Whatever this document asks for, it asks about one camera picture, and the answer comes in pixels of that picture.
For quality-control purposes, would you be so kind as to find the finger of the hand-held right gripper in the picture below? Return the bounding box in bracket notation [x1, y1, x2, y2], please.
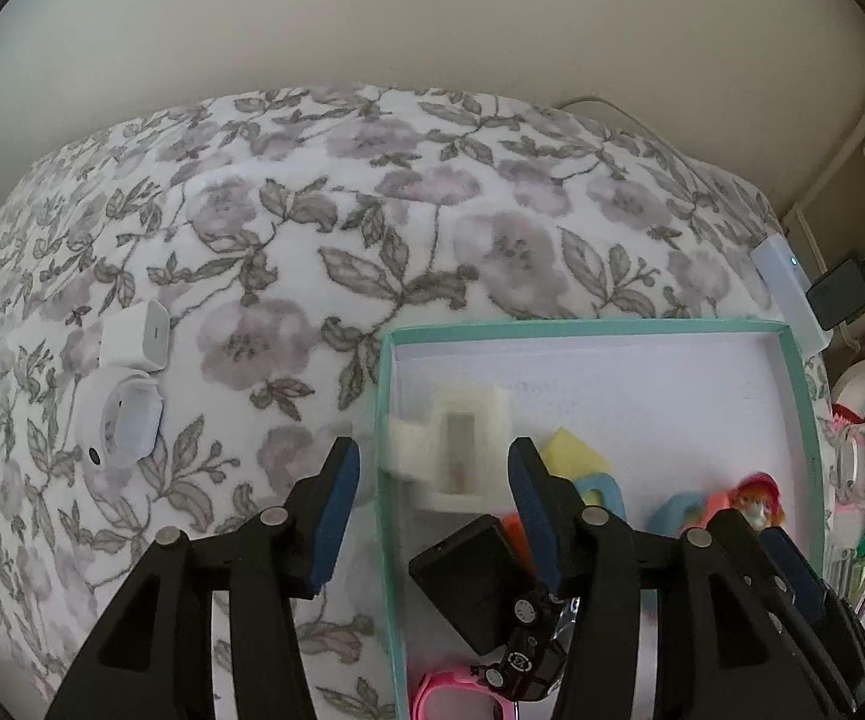
[706, 508, 831, 627]

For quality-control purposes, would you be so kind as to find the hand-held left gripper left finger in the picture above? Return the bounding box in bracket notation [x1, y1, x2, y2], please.
[43, 435, 362, 720]

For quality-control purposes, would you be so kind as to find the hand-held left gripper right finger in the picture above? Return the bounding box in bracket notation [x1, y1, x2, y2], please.
[507, 436, 854, 720]

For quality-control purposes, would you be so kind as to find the yellow green puzzle piece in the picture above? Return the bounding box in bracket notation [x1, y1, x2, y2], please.
[537, 426, 609, 481]

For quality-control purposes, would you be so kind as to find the red-haired toy figure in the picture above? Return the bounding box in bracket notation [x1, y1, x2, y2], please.
[732, 471, 788, 533]

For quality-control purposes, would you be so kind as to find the small white foam piece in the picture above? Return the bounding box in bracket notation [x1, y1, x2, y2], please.
[383, 415, 437, 482]

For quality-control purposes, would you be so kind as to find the large white foam piece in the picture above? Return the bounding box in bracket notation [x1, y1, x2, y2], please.
[410, 382, 515, 512]

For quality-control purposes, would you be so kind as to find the black toy car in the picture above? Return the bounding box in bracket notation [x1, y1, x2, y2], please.
[470, 589, 576, 700]

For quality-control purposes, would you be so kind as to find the teal cardboard box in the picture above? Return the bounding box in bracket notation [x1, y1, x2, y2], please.
[373, 319, 831, 720]

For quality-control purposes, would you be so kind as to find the pink wrist watch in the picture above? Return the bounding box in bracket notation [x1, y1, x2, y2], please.
[412, 664, 524, 720]

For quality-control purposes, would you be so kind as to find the black power adapter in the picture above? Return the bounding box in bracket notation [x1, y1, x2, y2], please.
[409, 516, 546, 655]

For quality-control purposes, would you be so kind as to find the white oval plastic device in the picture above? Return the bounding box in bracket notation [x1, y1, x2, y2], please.
[73, 367, 165, 477]

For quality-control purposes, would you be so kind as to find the white charger cube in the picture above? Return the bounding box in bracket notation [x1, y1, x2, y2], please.
[98, 298, 171, 374]

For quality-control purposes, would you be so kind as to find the white bar device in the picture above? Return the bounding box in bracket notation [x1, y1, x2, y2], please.
[749, 234, 831, 352]

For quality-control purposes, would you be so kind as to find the black power brick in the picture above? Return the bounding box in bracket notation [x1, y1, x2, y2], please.
[807, 255, 864, 331]

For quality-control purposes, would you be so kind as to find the floral blanket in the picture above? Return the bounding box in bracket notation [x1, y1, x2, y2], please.
[0, 86, 831, 720]

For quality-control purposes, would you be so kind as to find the white cable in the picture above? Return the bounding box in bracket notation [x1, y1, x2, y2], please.
[552, 94, 704, 166]

